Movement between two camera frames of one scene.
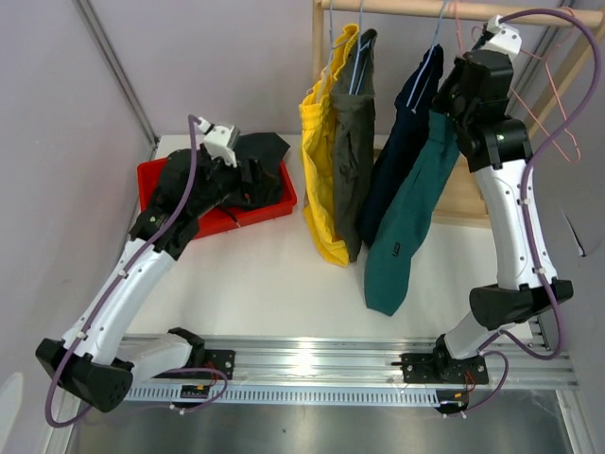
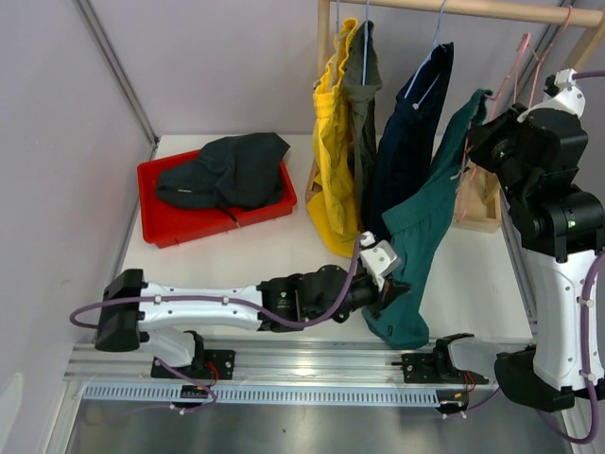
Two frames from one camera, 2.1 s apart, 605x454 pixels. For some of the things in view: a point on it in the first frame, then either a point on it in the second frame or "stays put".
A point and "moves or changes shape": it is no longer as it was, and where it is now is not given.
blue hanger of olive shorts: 364,47 -> 366,45
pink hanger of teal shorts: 458,26 -> 489,115
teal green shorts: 404,226 moves or changes shape
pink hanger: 559,106 moves or changes shape
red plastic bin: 149,171 stays put
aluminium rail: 354,362 stays put
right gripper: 442,98 -> 484,136
